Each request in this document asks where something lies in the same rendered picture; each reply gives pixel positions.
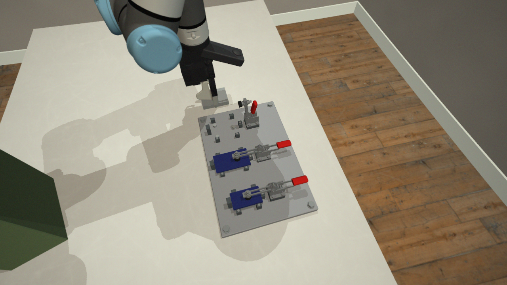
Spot toggle clamp with red handle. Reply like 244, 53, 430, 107
242, 175, 308, 201
232, 140, 291, 162

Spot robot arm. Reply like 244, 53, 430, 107
94, 0, 244, 74

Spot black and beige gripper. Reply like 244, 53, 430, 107
179, 36, 218, 108

